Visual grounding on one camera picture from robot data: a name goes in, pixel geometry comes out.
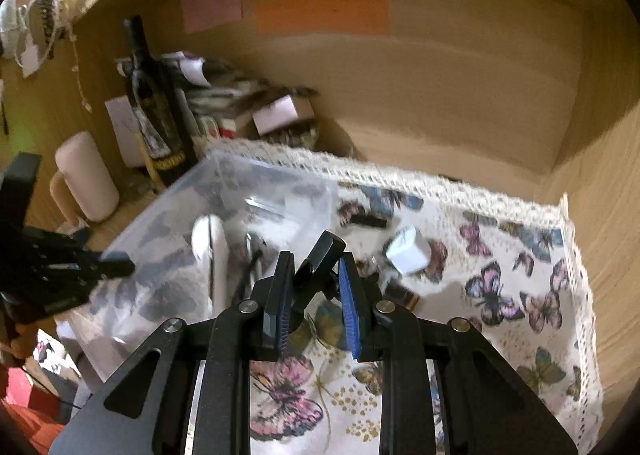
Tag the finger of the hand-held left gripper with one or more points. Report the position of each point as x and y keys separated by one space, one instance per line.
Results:
x=116 y=268

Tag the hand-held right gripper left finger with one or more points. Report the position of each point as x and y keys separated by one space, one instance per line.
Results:
x=281 y=307

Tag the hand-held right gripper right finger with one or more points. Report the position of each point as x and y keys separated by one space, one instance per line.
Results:
x=351 y=317

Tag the clear plastic container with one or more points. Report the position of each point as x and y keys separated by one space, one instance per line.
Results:
x=165 y=255

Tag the black metal tool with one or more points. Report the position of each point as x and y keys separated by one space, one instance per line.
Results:
x=251 y=260

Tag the small dark brown box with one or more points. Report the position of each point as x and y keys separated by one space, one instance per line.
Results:
x=402 y=294

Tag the black plastic clip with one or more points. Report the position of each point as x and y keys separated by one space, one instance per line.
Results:
x=320 y=260

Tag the white travel adapter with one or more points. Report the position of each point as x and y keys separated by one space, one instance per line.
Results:
x=407 y=251

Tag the white handheld device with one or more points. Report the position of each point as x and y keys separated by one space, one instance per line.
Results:
x=210 y=255

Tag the small black cylinder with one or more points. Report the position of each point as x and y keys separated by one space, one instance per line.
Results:
x=367 y=221

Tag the pink mug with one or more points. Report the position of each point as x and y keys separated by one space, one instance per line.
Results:
x=87 y=180

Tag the handwritten white paper note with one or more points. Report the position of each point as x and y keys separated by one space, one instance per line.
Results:
x=120 y=130

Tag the butterfly print lace tablecloth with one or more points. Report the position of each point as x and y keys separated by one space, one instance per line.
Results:
x=500 y=255

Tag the black wine bottle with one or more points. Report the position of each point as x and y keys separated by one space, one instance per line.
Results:
x=152 y=110

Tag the red cloth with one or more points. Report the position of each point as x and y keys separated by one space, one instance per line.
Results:
x=30 y=415

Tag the small white box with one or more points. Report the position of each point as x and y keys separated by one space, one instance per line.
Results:
x=280 y=115

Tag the black lace headband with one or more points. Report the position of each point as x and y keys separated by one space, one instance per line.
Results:
x=46 y=20

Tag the stack of papers and booklets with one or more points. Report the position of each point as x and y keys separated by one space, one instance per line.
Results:
x=220 y=95

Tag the pink sticky note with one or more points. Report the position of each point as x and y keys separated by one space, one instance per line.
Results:
x=212 y=5

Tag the orange sticky note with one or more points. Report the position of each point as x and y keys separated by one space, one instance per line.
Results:
x=322 y=12

